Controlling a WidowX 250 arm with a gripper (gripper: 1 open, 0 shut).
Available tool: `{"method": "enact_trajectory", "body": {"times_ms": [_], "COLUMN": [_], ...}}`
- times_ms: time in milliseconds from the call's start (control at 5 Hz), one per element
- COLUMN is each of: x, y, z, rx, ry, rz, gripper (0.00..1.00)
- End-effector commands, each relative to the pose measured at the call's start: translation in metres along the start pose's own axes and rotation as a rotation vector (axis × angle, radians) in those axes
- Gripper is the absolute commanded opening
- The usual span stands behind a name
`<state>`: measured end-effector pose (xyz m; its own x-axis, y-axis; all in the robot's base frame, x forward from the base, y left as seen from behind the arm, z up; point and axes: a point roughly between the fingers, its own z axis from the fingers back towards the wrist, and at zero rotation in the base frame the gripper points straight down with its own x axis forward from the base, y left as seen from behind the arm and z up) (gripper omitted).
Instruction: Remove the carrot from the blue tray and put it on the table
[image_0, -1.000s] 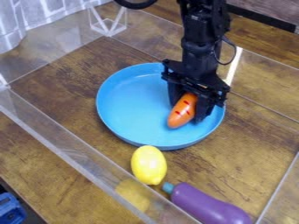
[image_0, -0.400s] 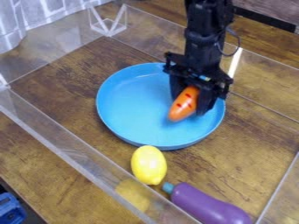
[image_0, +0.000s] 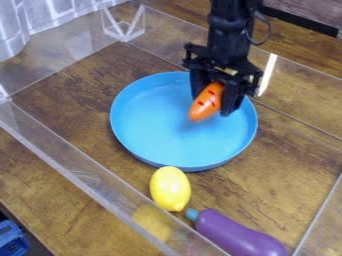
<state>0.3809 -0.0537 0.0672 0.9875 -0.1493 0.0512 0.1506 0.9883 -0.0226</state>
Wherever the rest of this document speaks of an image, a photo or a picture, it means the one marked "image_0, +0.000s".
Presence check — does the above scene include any blue plastic object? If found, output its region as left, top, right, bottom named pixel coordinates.
left=0, top=220, right=31, bottom=256

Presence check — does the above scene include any black cable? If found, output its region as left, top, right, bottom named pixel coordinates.
left=244, top=9, right=272, bottom=47

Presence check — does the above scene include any clear acrylic enclosure wall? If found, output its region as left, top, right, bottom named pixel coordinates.
left=0, top=0, right=342, bottom=256

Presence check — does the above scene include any orange toy carrot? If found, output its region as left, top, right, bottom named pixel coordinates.
left=188, top=82, right=224, bottom=121

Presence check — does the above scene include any blue round tray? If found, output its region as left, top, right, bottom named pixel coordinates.
left=109, top=71, right=258, bottom=172

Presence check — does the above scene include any yellow toy lemon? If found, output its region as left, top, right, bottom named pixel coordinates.
left=149, top=166, right=191, bottom=212

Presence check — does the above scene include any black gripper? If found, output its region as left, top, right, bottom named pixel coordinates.
left=180, top=14, right=264, bottom=118

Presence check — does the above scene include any purple toy eggplant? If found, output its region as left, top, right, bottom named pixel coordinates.
left=185, top=208, right=288, bottom=256

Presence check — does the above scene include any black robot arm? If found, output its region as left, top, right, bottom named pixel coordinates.
left=183, top=0, right=263, bottom=116

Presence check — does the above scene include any white mesh curtain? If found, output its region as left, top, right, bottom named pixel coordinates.
left=0, top=0, right=128, bottom=62

